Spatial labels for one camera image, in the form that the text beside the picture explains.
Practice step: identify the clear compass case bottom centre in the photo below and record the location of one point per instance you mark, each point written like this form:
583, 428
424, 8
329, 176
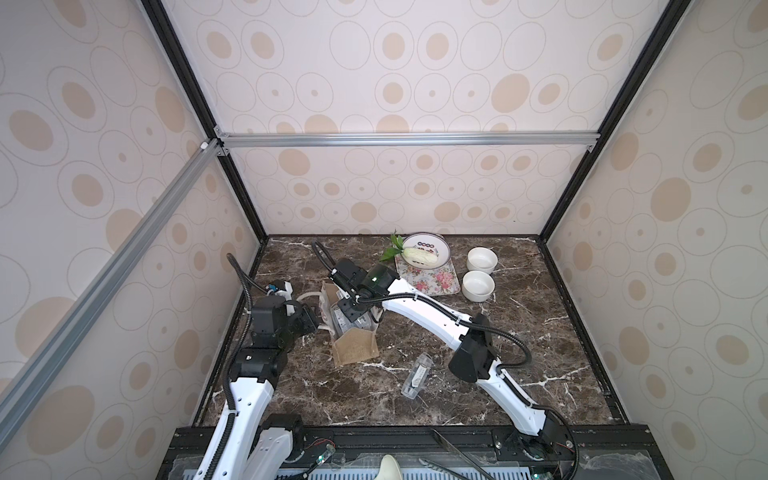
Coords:
417, 377

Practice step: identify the black base frame front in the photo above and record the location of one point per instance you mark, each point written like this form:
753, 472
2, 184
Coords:
475, 452

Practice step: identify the aluminium rail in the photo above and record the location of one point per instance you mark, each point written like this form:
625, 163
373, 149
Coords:
424, 139
41, 369

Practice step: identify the white vegetable with green leaves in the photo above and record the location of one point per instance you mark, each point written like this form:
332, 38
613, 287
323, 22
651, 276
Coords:
421, 255

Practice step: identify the floral square plate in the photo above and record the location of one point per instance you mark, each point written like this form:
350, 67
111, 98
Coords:
440, 281

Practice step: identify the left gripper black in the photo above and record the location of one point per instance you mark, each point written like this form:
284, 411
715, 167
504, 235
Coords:
309, 320

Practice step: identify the white ceramic cup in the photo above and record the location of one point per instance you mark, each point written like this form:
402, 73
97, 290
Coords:
482, 259
477, 286

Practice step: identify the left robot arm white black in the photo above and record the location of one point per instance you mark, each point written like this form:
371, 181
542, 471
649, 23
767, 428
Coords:
238, 449

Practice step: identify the white ceramic cup rear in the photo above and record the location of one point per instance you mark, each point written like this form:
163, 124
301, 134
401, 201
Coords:
482, 259

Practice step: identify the aluminium rail left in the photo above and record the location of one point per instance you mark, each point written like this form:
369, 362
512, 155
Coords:
41, 369

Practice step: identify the aluminium rail back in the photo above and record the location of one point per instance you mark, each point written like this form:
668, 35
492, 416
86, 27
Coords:
424, 139

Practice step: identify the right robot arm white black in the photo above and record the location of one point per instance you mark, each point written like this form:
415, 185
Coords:
482, 354

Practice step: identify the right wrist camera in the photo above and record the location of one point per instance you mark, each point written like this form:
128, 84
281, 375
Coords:
348, 276

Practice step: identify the round patterned bowl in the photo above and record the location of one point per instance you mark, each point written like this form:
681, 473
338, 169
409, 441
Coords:
441, 244

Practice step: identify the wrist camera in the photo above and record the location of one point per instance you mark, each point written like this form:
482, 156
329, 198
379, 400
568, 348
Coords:
348, 276
270, 317

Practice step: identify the white ceramic cup front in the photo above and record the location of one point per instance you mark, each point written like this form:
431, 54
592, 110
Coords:
477, 286

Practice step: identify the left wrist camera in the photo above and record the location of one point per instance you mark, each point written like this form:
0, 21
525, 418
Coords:
270, 317

